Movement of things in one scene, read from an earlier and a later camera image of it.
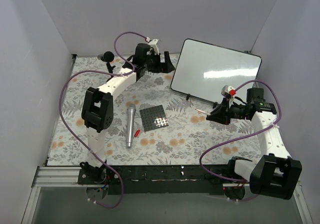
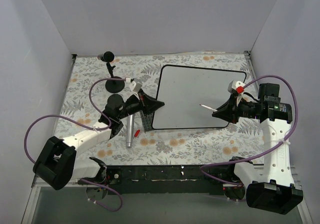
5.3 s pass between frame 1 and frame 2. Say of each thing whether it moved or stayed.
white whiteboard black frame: moved
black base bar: stayed
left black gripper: moved
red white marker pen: moved
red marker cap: stayed
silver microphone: stayed
